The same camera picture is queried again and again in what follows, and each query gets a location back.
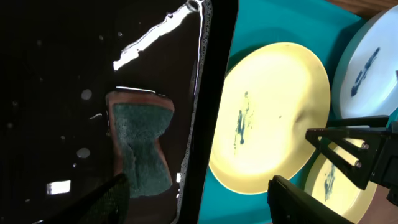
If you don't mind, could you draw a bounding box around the black tray with water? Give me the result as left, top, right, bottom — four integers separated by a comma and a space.
1, 1, 239, 223

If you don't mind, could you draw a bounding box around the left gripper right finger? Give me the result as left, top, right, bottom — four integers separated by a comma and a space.
267, 175, 352, 224

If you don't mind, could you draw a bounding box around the light blue plate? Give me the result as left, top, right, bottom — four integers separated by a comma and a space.
331, 6, 397, 119

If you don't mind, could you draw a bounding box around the green scrub sponge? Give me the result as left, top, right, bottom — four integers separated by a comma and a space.
106, 91, 175, 198

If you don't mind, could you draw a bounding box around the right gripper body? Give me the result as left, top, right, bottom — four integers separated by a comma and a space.
370, 109, 397, 206

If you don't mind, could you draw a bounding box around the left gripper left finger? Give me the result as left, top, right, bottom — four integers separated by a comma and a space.
34, 174, 130, 224

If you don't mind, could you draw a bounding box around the yellow plate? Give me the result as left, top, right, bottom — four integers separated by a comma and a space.
209, 42, 331, 195
304, 154, 377, 223

